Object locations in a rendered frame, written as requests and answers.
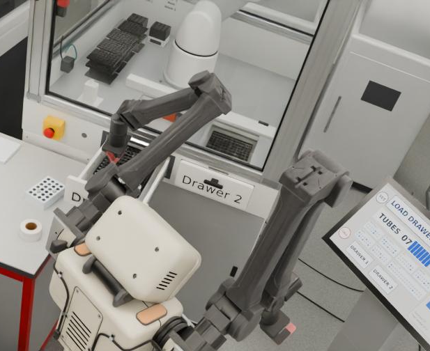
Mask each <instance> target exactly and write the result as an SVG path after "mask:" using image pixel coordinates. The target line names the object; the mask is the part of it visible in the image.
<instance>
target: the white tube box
mask: <svg viewBox="0 0 430 351"><path fill-rule="evenodd" d="M65 187H66V186H65V185H64V184H62V183H60V182H59V181H57V180H55V179H53V178H51V177H49V176H47V177H46V178H44V179H43V180H41V181H40V182H39V183H37V184H36V185H34V186H33V187H32V188H30V189H29V190H27V191H26V192H25V194H24V200H25V201H26V202H28V203H30V204H32V205H34V206H35V207H37V208H38V209H40V210H42V211H44V210H46V209H47V208H48V207H49V206H51V205H52V204H53V203H55V202H56V201H57V200H59V199H60V198H61V197H62V196H64V193H65ZM53 188H55V189H56V193H53V192H52V190H53ZM37 189H40V193H37Z"/></svg>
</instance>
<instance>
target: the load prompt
mask: <svg viewBox="0 0 430 351"><path fill-rule="evenodd" d="M385 206H386V207H387V208H388V209H389V210H390V211H391V212H392V213H393V214H394V215H395V216H397V217H398V218H399V219H400V220H401V221H402V222H403V223H404V224H405V225H406V226H407V227H409V229H411V230H412V232H414V234H416V236H418V237H419V238H420V239H421V240H422V241H423V242H424V243H425V244H426V245H427V246H428V247H429V248H430V225H429V224H428V223H427V222H426V221H425V220H424V219H423V218H421V216H419V214H418V213H416V212H415V211H414V210H413V209H412V208H411V207H410V206H409V205H407V204H406V203H405V202H404V201H403V200H402V199H401V198H399V197H398V196H397V195H395V196H393V197H392V198H391V199H390V200H389V201H388V202H387V203H386V204H385Z"/></svg>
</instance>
